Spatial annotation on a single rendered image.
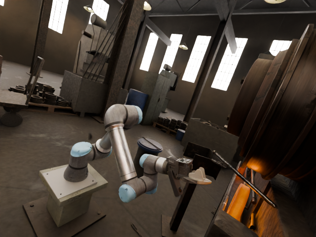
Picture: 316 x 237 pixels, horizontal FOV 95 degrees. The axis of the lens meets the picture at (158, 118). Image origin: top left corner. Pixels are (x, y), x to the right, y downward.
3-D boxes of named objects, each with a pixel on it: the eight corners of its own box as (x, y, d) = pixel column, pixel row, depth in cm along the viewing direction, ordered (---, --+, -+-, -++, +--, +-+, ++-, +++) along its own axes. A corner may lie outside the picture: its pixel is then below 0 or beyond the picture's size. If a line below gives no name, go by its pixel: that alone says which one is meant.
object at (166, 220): (181, 216, 138) (210, 148, 126) (186, 245, 112) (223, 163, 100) (161, 210, 137) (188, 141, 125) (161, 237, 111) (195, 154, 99)
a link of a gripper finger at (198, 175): (209, 173, 57) (187, 167, 62) (209, 188, 57) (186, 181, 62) (212, 170, 59) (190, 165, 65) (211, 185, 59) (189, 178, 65)
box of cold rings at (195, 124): (229, 163, 343) (243, 132, 329) (225, 174, 271) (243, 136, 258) (189, 144, 392) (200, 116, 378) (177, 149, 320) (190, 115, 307)
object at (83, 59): (60, 89, 530) (77, 6, 482) (90, 94, 637) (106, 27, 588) (82, 100, 465) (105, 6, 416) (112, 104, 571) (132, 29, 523)
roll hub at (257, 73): (243, 135, 66) (271, 75, 61) (236, 140, 43) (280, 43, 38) (230, 130, 69) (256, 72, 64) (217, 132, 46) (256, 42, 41)
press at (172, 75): (143, 105, 881) (157, 60, 835) (156, 108, 965) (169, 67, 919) (158, 112, 789) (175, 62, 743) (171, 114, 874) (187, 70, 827)
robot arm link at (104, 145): (83, 149, 107) (120, 99, 81) (102, 146, 119) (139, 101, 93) (88, 164, 103) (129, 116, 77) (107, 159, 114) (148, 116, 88)
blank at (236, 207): (250, 184, 59) (241, 179, 61) (251, 194, 46) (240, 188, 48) (234, 217, 60) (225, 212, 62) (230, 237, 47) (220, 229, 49)
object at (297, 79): (259, 161, 70) (307, 64, 62) (263, 206, 31) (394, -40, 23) (244, 154, 73) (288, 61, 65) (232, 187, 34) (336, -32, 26)
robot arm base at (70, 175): (60, 170, 100) (62, 158, 98) (83, 165, 111) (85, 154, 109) (67, 185, 91) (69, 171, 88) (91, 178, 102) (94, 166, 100)
